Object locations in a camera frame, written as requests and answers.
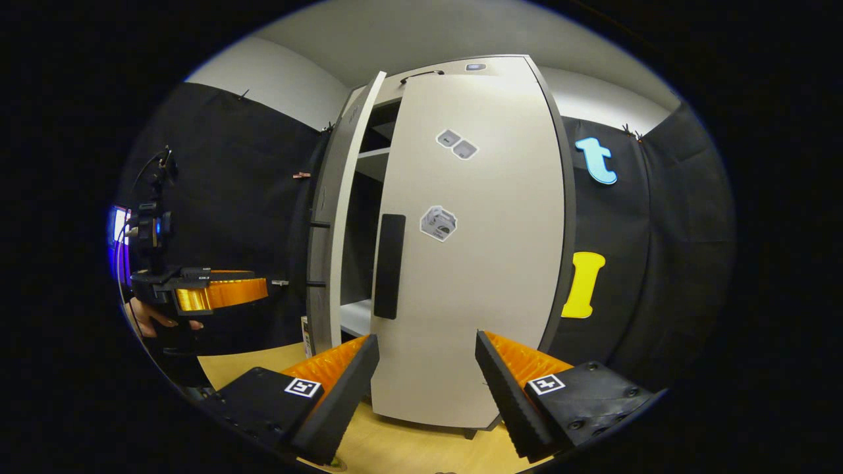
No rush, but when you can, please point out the grey cabinet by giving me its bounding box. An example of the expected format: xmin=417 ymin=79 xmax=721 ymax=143
xmin=339 ymin=54 xmax=577 ymax=438

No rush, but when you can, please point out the black door handle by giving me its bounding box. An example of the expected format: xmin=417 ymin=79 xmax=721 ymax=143
xmin=373 ymin=213 xmax=407 ymax=321

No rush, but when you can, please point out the grey cabinet drawer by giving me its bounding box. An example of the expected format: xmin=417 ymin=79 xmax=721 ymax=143
xmin=349 ymin=55 xmax=537 ymax=106

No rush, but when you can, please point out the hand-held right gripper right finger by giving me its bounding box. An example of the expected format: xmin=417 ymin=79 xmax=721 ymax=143
xmin=476 ymin=329 xmax=659 ymax=461

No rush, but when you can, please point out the glowing monitor screen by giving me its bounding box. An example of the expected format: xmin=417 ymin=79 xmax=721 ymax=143
xmin=109 ymin=205 xmax=131 ymax=264

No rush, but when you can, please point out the grey cabinet door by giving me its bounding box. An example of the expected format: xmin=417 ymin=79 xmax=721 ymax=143
xmin=370 ymin=71 xmax=567 ymax=430
xmin=306 ymin=71 xmax=387 ymax=356

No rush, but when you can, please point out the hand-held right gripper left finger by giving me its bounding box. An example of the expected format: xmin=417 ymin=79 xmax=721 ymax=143
xmin=214 ymin=334 xmax=381 ymax=465

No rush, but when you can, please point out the black backdrop cloth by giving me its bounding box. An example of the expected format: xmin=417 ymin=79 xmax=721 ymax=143
xmin=115 ymin=82 xmax=330 ymax=389
xmin=540 ymin=99 xmax=737 ymax=396

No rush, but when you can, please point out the grey cabinet shelf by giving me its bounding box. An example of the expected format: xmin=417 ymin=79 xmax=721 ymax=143
xmin=356 ymin=146 xmax=391 ymax=184

